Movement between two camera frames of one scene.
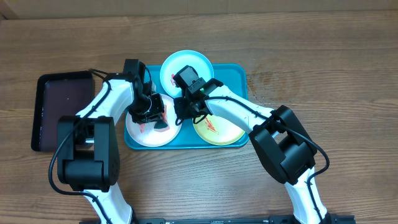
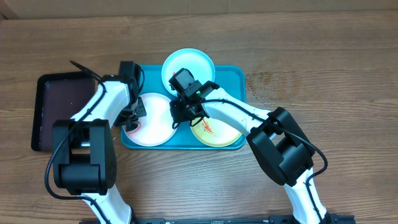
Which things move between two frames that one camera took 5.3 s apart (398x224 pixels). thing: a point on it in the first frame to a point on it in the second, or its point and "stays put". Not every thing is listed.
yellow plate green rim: x=219 y=130 stays put
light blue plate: x=175 y=61 stays put
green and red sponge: x=162 y=125 to x=133 y=127
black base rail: x=331 y=219 stays put
